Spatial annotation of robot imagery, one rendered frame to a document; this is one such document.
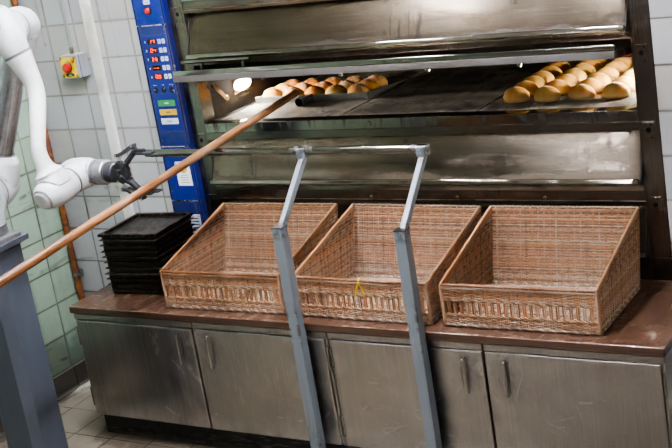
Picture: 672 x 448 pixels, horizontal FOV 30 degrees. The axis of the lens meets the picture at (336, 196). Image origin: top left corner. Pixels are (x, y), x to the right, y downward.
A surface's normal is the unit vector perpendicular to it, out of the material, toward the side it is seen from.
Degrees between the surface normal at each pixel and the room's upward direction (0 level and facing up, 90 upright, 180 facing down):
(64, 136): 90
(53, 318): 90
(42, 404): 90
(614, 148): 70
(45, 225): 90
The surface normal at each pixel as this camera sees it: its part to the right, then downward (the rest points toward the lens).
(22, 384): 0.32, 0.20
